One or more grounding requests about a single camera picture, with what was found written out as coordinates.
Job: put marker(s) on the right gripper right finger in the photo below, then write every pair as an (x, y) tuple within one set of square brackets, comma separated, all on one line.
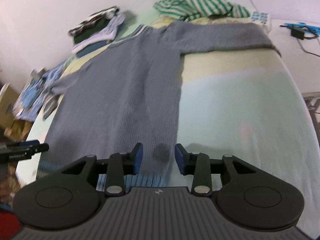
[(197, 165)]

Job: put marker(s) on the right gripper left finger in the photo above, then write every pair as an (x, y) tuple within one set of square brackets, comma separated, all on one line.
[(118, 166)]

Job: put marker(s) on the grey knit sweater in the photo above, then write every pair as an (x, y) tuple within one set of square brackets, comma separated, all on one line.
[(130, 93)]

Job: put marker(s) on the blue patterned cloth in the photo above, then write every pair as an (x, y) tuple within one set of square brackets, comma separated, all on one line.
[(31, 99)]

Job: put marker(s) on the yellow baby blanket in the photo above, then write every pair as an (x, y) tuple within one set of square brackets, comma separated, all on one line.
[(243, 110)]

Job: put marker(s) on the blue folded garment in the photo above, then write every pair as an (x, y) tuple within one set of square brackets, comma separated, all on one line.
[(91, 47)]

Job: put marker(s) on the white folded garment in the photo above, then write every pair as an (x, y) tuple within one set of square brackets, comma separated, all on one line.
[(107, 34)]

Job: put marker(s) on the dark green folded garment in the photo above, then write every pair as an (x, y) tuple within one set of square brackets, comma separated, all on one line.
[(90, 30)]

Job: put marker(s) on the green white striped garment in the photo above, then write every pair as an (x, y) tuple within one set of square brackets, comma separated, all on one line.
[(189, 10)]

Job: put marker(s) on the black power adapter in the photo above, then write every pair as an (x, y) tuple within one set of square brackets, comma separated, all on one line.
[(297, 32)]

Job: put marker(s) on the blue plastic object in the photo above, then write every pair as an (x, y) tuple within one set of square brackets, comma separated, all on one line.
[(315, 30)]

